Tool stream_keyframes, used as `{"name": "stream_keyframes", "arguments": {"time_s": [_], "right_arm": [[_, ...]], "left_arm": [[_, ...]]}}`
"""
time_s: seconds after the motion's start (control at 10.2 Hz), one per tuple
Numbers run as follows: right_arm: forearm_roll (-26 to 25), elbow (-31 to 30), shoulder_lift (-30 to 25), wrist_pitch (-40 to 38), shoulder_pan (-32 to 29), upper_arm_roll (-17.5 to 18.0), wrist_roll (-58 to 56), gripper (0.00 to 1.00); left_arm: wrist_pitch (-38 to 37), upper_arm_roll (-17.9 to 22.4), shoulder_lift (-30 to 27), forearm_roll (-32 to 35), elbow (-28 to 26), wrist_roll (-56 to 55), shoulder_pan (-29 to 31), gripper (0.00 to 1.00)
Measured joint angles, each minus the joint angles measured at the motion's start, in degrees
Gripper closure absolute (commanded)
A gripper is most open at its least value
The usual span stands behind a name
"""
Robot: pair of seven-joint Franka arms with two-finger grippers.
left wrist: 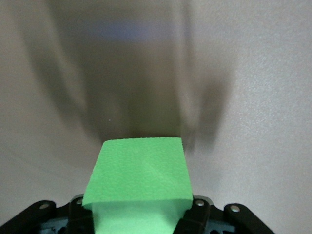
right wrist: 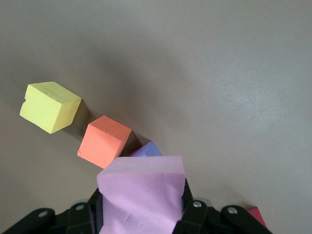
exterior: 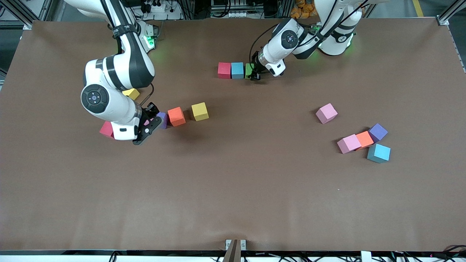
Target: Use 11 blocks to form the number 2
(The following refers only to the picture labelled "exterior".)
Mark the green foam cube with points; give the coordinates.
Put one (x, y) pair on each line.
(248, 70)

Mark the yellow foam cube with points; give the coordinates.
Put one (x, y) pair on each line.
(133, 94)
(200, 111)

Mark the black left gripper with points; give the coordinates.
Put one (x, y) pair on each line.
(256, 66)

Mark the small white power strip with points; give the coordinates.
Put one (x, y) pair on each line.
(238, 14)

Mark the blue foam cube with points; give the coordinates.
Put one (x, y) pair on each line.
(378, 153)
(237, 70)

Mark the metal table edge bracket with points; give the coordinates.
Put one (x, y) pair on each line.
(228, 243)

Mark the bag of orange items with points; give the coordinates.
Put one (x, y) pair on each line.
(305, 8)

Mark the red foam cube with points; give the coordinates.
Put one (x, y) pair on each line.
(106, 130)
(224, 70)

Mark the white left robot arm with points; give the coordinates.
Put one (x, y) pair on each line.
(276, 54)

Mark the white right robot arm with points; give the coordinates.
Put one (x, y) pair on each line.
(127, 69)

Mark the purple foam cube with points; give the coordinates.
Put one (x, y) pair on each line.
(164, 120)
(378, 131)

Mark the orange foam cube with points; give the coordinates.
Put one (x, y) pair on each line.
(176, 116)
(365, 139)

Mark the white power strip with plugs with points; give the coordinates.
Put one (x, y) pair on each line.
(158, 7)

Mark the pink foam cube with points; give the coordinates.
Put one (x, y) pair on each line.
(326, 113)
(147, 122)
(348, 143)

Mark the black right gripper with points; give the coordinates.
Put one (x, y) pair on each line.
(149, 110)

